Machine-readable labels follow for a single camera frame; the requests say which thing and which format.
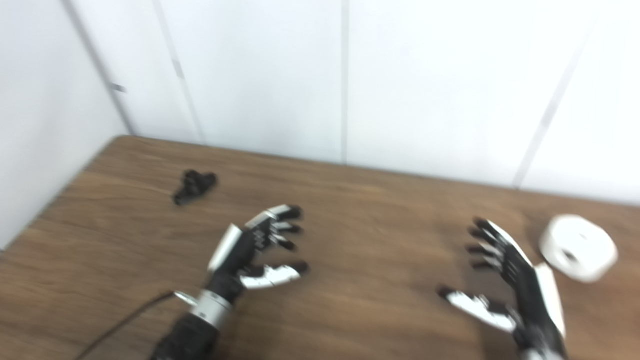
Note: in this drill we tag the black plastic holder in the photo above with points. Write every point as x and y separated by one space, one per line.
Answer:
192 186

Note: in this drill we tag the round white plastic piece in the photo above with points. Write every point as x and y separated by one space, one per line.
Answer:
575 247

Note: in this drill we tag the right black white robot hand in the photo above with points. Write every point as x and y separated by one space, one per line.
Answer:
530 295

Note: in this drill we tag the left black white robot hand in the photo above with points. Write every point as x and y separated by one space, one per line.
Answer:
237 252

